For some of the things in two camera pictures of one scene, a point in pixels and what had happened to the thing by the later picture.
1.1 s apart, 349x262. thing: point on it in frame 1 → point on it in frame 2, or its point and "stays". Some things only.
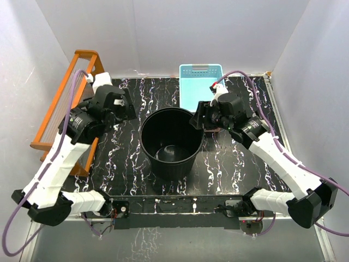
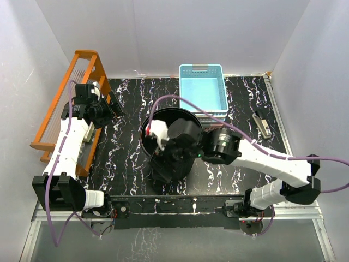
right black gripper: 201,115 → 157,166
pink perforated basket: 214,130 stays
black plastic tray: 173,211 stays
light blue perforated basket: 194,81 stays
